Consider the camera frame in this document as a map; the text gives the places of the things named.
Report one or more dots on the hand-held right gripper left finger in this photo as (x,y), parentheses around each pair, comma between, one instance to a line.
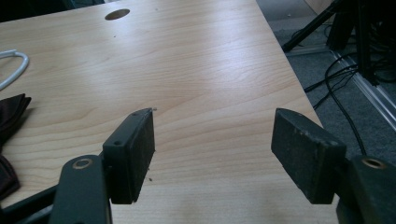
(129,158)

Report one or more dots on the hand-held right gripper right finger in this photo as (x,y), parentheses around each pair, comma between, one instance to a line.
(306,155)

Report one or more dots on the dark cloth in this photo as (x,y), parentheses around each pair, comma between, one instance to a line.
(11,113)

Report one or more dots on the black tripod leg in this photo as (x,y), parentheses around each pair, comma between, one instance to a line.
(311,27)

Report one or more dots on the white plastic hanger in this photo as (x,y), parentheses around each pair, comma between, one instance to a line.
(22,66)

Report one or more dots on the black metal stand post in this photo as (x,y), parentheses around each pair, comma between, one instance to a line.
(364,40)

